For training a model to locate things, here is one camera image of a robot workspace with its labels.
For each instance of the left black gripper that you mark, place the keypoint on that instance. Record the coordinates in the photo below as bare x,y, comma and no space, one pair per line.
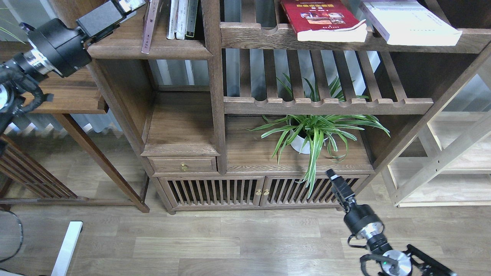
61,49

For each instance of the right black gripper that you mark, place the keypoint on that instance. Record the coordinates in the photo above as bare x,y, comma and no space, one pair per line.
360,219

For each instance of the white book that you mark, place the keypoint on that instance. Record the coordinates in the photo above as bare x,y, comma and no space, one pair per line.
172,23
408,23
182,17

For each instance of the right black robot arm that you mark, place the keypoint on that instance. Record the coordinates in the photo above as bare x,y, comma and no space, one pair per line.
399,263

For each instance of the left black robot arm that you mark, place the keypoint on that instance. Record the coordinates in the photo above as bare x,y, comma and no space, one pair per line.
21,93

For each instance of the light wooden shelf unit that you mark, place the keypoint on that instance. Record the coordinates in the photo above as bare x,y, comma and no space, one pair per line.
455,167

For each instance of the white plant pot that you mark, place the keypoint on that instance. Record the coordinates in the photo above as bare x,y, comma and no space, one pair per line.
298,145

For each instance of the green spider plant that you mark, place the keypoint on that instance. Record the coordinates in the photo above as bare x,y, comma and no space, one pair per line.
317,131

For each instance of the dark green upright book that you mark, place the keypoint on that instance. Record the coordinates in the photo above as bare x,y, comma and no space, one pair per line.
192,14

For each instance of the dark wooden bookshelf unit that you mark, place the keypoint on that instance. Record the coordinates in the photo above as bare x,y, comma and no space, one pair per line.
193,101

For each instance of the green leaves at left edge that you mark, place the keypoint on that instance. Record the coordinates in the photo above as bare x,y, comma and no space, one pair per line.
8,32

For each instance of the red book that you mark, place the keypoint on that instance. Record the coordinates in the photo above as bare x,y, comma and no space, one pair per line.
324,21

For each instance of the dark slatted wooden rack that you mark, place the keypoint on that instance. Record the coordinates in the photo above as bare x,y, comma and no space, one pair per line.
19,167

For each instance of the white bar on floor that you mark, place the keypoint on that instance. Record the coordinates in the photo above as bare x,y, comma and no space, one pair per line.
67,249

